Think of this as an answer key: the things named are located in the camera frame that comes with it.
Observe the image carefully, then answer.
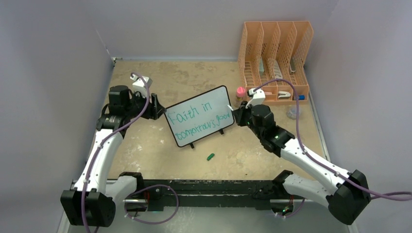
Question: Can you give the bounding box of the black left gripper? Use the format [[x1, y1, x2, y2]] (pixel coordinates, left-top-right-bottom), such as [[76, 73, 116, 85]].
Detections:
[[124, 89, 165, 120]]

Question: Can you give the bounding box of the white whiteboard black frame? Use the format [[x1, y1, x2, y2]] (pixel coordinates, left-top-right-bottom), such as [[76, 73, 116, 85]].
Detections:
[[164, 85, 235, 148]]

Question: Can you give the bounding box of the green marker cap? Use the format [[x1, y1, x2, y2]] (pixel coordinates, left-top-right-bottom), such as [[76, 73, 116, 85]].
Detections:
[[207, 153, 215, 161]]

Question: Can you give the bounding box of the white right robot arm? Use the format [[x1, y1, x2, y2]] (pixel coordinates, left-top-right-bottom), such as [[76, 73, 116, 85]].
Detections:
[[232, 102, 371, 225]]

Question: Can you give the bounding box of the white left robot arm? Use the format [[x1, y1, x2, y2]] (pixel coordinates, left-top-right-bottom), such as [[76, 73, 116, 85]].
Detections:
[[60, 84, 165, 233]]

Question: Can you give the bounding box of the pink cartoon bottle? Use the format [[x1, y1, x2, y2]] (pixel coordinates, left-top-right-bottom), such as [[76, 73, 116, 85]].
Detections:
[[234, 86, 247, 107]]

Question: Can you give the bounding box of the white stapler in organizer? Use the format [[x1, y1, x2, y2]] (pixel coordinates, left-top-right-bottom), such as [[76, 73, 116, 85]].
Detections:
[[277, 91, 292, 100]]

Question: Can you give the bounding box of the clear small plastic jar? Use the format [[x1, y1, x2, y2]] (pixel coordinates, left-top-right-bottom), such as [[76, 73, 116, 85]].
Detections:
[[286, 105, 299, 120]]

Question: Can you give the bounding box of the white long tool in organizer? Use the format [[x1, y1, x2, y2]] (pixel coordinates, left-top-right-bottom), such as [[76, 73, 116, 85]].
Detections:
[[273, 60, 283, 79]]

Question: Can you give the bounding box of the peach plastic file organizer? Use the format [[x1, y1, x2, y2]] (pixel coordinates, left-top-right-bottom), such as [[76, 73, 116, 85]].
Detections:
[[238, 21, 314, 105]]

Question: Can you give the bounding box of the grey tool in organizer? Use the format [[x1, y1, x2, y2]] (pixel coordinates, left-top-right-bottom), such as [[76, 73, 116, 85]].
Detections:
[[289, 58, 296, 74]]

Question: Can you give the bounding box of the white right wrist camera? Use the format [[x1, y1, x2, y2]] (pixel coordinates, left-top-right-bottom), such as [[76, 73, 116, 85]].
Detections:
[[246, 89, 265, 108]]

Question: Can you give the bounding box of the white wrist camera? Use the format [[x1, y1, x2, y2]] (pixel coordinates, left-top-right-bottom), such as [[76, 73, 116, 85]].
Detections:
[[246, 89, 265, 108], [130, 73, 153, 93]]

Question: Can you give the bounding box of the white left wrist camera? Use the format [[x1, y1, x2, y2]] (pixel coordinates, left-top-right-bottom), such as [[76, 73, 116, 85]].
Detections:
[[130, 73, 153, 93]]

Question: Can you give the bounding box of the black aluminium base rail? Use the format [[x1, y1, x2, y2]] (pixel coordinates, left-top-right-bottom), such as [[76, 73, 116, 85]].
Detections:
[[118, 178, 301, 211]]

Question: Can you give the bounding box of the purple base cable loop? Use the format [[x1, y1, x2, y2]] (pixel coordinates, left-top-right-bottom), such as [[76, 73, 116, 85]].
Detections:
[[123, 183, 180, 226]]

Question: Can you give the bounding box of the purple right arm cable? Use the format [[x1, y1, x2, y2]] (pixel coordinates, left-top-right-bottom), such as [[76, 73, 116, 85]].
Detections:
[[251, 79, 412, 201]]

